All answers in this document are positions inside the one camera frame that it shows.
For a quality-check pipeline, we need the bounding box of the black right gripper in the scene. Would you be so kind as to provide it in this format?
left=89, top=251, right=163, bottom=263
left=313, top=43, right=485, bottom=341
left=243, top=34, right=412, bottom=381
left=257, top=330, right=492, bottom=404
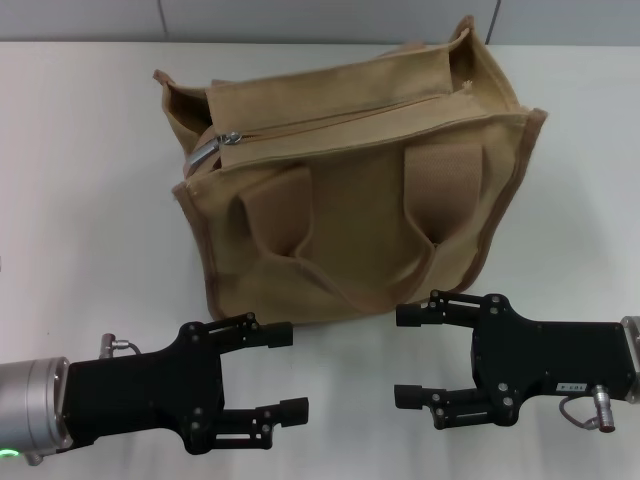
left=393, top=288, right=632, bottom=431

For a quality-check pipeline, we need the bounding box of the khaki canvas food bag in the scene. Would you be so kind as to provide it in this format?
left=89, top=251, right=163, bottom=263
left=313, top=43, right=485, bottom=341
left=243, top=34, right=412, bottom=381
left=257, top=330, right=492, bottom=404
left=152, top=27, right=546, bottom=324

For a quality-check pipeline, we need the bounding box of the grey left gripper cable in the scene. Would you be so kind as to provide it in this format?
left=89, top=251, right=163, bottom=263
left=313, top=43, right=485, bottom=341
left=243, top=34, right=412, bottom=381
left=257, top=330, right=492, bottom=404
left=98, top=333, right=144, bottom=359

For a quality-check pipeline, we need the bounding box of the silver metal zipper pull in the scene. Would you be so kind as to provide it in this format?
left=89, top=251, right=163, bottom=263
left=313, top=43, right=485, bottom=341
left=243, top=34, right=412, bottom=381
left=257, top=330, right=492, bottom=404
left=185, top=129, right=242, bottom=177

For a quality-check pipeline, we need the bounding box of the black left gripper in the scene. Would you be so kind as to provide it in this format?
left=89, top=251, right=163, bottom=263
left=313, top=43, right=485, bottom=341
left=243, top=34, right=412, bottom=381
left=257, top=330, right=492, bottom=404
left=63, top=312, right=310, bottom=456

